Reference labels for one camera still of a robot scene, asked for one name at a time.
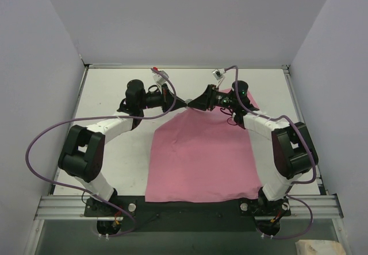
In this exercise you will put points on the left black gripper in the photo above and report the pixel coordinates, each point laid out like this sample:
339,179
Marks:
164,97

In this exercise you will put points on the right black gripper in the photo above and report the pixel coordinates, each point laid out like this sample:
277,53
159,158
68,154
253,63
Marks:
213,97

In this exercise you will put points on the pink t-shirt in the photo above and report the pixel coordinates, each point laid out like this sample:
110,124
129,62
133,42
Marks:
198,156

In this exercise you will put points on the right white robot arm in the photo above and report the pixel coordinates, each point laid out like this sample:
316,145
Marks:
293,150

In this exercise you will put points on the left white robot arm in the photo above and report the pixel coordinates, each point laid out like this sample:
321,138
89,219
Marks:
83,151

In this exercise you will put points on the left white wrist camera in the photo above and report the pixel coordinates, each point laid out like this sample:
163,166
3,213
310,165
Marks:
160,77

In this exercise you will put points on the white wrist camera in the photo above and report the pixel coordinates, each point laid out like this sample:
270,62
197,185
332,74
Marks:
219,75
160,77

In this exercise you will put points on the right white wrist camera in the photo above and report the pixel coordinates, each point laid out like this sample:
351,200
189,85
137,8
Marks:
219,75

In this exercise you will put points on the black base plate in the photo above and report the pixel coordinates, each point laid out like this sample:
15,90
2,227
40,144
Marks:
236,215

